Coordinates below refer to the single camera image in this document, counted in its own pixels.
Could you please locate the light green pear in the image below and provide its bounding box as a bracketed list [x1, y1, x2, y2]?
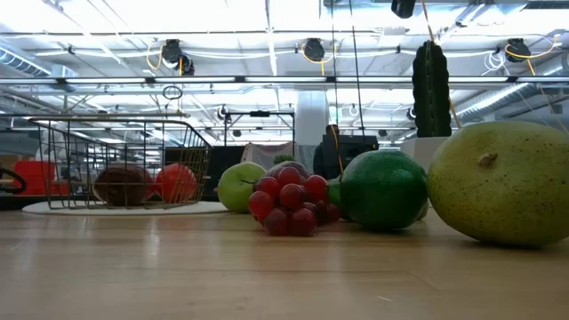
[216, 161, 268, 214]

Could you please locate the red apple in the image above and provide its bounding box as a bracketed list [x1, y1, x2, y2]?
[154, 163, 198, 204]

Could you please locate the dark red pomegranate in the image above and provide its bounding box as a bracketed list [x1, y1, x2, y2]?
[92, 164, 152, 208]

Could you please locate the green cactus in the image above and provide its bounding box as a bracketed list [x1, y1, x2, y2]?
[412, 40, 453, 138]

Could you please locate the white building column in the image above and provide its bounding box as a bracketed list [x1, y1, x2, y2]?
[295, 91, 331, 179]

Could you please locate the white plant pot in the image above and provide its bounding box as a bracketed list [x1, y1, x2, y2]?
[399, 136, 451, 173]

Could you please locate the black monitor screen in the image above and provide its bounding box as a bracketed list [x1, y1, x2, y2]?
[322, 134, 380, 169]

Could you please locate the person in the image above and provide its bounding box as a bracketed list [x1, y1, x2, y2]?
[312, 124, 344, 180]

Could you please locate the large green lime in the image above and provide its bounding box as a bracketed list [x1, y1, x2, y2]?
[339, 149, 429, 232]

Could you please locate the red grape bunch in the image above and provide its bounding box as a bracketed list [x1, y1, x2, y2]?
[247, 166, 341, 237]

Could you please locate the black cabinet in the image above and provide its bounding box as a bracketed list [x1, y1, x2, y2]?
[164, 145, 246, 202]

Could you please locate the white round placemat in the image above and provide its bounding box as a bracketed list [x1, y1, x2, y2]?
[21, 201, 228, 217]

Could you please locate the red storage bin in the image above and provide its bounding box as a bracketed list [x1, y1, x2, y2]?
[12, 160, 59, 196]

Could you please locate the black hanging cable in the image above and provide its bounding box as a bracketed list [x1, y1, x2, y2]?
[348, 0, 366, 139]

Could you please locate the thin black cable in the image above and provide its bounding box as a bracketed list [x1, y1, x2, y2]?
[329, 0, 341, 179]

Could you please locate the black ceiling light rail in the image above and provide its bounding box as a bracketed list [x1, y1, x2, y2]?
[0, 76, 569, 86]

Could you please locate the silver air duct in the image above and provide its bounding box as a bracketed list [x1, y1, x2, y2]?
[457, 82, 569, 124]
[0, 44, 79, 92]

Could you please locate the black hanging ring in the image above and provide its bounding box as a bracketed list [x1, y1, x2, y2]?
[162, 84, 184, 101]

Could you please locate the wire basket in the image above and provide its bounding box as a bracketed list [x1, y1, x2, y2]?
[28, 116, 213, 211]

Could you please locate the black cable loop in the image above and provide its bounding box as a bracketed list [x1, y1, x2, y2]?
[0, 166, 28, 196]

